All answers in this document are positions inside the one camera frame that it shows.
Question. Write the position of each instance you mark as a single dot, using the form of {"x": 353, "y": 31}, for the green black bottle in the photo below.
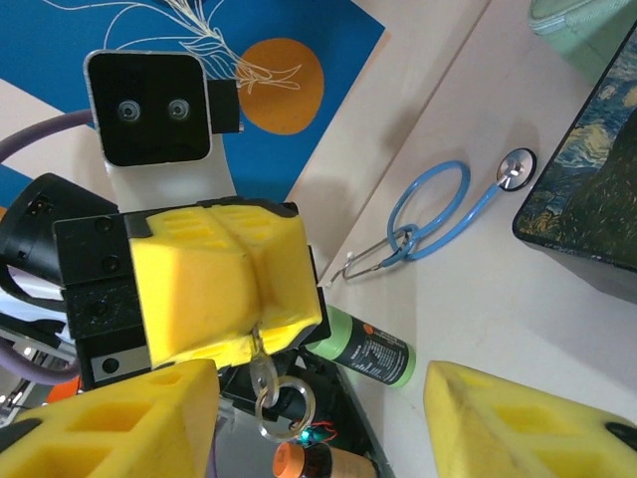
{"x": 368, "y": 348}

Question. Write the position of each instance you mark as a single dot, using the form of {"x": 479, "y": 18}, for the orange cap brown bottle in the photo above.
{"x": 318, "y": 463}

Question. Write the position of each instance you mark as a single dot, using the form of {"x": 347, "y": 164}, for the blue poster with orange oval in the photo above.
{"x": 308, "y": 30}

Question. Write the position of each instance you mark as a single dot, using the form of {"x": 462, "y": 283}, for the mint green zipper case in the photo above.
{"x": 582, "y": 35}

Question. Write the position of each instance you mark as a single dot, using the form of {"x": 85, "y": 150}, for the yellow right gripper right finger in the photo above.
{"x": 507, "y": 438}

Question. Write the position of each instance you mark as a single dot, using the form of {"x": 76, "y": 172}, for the silver key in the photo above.
{"x": 263, "y": 373}

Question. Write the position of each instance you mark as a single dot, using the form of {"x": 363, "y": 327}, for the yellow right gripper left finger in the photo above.
{"x": 99, "y": 428}

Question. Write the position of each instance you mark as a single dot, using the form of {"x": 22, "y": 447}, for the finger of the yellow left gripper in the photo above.
{"x": 283, "y": 279}
{"x": 194, "y": 289}

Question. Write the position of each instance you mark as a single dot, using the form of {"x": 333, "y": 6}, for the starry night painting box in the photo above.
{"x": 592, "y": 199}

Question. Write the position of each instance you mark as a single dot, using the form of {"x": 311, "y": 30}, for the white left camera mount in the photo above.
{"x": 174, "y": 181}

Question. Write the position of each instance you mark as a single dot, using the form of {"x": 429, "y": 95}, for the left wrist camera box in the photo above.
{"x": 149, "y": 109}

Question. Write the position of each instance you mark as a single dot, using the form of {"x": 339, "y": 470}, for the blue stethoscope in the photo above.
{"x": 460, "y": 171}

